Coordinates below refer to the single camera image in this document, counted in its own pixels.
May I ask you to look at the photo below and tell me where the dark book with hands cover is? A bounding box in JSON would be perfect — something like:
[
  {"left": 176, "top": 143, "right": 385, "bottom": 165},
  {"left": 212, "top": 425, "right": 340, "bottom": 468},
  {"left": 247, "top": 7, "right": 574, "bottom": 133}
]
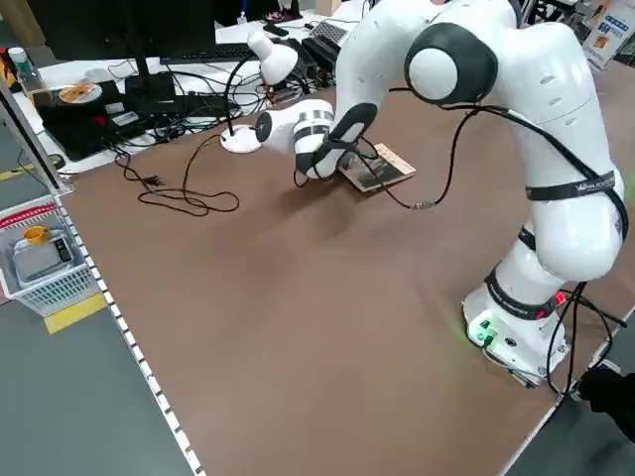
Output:
[{"left": 336, "top": 142, "right": 417, "bottom": 194}]

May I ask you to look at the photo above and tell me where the white desk lamp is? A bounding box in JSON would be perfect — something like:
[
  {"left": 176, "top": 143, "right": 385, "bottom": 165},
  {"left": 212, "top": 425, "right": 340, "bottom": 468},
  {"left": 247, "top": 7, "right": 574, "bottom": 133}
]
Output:
[{"left": 219, "top": 30, "right": 300, "bottom": 154}]

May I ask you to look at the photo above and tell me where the black power supply unit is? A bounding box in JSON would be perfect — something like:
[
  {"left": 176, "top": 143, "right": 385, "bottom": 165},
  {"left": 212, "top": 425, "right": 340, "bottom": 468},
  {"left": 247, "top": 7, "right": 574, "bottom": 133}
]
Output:
[{"left": 300, "top": 37, "right": 344, "bottom": 73}]

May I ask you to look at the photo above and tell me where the grey perforated plate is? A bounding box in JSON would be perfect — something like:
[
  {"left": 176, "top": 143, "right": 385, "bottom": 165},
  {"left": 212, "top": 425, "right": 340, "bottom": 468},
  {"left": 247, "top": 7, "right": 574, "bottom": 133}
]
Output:
[{"left": 307, "top": 19, "right": 349, "bottom": 45}]

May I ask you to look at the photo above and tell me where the black keyboard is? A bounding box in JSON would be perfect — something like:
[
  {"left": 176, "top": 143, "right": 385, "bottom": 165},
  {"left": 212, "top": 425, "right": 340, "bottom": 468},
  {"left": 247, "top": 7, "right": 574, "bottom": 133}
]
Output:
[{"left": 159, "top": 43, "right": 263, "bottom": 65}]

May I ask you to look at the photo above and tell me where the black equipment case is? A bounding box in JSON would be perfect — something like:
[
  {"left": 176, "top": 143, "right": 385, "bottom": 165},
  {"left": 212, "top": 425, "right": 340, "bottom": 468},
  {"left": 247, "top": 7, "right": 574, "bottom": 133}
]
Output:
[{"left": 37, "top": 78, "right": 148, "bottom": 163}]

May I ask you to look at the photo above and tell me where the white plastic basket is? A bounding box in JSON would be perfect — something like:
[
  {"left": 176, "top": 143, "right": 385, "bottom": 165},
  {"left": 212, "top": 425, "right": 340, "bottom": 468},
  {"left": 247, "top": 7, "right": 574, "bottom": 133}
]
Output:
[{"left": 0, "top": 195, "right": 100, "bottom": 317}]

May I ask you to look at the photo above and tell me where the grey tray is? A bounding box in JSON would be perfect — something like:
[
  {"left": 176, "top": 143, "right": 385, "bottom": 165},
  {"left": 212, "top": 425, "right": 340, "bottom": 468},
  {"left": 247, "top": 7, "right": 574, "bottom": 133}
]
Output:
[{"left": 10, "top": 240, "right": 78, "bottom": 285}]

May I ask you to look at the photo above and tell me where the orange printed disc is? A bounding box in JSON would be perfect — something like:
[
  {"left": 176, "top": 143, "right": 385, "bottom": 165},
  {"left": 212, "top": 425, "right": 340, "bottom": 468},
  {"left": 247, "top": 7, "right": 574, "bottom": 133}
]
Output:
[{"left": 56, "top": 82, "right": 104, "bottom": 104}]

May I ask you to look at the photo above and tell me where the yellow cup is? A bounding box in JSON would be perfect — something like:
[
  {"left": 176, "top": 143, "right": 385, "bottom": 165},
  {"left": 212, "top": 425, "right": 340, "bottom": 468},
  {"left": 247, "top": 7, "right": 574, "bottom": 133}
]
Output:
[{"left": 23, "top": 225, "right": 51, "bottom": 248}]

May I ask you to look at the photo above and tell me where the black computer monitor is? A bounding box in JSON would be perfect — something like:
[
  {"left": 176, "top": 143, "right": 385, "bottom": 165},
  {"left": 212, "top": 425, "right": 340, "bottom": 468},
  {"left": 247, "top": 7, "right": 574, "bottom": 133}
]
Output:
[{"left": 39, "top": 0, "right": 217, "bottom": 108}]

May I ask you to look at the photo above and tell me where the clear plastic bottle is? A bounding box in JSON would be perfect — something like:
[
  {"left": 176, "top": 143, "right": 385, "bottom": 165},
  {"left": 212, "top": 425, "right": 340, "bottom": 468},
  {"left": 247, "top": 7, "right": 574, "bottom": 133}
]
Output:
[{"left": 7, "top": 47, "right": 42, "bottom": 98}]

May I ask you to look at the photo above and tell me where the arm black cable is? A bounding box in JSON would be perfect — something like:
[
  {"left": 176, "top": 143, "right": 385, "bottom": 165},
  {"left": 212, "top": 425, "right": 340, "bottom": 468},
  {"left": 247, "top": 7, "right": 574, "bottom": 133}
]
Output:
[{"left": 292, "top": 86, "right": 627, "bottom": 239}]

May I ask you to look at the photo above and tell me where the black lamp power cable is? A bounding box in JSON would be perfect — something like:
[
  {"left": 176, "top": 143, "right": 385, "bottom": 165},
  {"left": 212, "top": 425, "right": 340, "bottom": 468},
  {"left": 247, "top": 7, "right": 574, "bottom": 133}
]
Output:
[{"left": 116, "top": 132, "right": 240, "bottom": 217}]

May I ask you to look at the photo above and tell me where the white slotted cable duct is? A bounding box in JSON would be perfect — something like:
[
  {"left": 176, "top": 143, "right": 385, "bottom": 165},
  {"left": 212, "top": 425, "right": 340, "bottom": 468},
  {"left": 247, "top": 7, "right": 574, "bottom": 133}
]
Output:
[{"left": 57, "top": 195, "right": 207, "bottom": 476}]

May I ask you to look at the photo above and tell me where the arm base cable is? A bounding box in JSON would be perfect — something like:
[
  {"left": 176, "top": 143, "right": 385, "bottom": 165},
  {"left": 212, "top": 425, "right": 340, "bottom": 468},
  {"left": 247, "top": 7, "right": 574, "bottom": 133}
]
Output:
[{"left": 538, "top": 280, "right": 629, "bottom": 401}]

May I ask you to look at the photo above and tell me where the aluminium corner post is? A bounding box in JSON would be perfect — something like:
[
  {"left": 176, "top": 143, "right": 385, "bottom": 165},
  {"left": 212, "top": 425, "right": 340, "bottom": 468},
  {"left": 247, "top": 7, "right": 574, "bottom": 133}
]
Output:
[{"left": 0, "top": 78, "right": 76, "bottom": 193}]

